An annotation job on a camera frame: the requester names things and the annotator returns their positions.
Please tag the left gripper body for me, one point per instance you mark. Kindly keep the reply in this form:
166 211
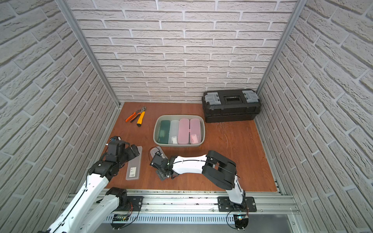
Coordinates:
128 153

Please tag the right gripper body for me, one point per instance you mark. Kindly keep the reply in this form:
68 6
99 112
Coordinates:
161 174

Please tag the clear rectangular pencil case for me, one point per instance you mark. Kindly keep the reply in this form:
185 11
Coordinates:
134 165

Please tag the dark green pencil case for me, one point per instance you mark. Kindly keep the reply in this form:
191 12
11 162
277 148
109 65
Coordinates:
163 136

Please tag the clear pencil case with label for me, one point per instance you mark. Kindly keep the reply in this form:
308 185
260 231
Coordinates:
173 133

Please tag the pink pencil case with label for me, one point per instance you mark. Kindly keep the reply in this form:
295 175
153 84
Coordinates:
195 131

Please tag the clear rounded pencil case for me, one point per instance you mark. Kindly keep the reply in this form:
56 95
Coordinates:
156 149

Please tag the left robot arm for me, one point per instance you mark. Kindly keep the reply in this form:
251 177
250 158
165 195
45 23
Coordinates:
78 216

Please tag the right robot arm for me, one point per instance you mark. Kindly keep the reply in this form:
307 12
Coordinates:
217 168

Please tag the grey plastic storage tray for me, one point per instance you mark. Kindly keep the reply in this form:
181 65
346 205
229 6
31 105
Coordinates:
178 117

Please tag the left controller board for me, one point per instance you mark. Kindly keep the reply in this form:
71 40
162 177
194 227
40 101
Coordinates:
119 221

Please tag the controller board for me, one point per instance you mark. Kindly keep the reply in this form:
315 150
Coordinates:
241 221
119 221

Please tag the black plastic toolbox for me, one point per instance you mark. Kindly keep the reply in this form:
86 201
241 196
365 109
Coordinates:
230 105

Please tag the right controller board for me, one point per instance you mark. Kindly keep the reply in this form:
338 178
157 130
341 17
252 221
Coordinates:
241 221

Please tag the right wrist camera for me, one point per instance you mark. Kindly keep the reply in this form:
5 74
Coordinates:
158 158

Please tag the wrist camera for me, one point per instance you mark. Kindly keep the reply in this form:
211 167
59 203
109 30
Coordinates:
115 138
158 158

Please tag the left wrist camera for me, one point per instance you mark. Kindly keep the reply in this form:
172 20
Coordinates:
115 138

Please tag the yellow handled cutter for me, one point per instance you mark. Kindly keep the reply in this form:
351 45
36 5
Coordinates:
142 114

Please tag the aluminium mounting rail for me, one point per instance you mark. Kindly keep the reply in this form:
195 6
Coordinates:
206 202

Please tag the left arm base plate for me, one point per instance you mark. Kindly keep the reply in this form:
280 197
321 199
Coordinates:
126 203

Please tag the orange handled pliers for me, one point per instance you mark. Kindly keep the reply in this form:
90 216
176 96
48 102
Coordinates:
134 116

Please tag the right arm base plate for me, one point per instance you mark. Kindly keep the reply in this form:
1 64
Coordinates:
225 205

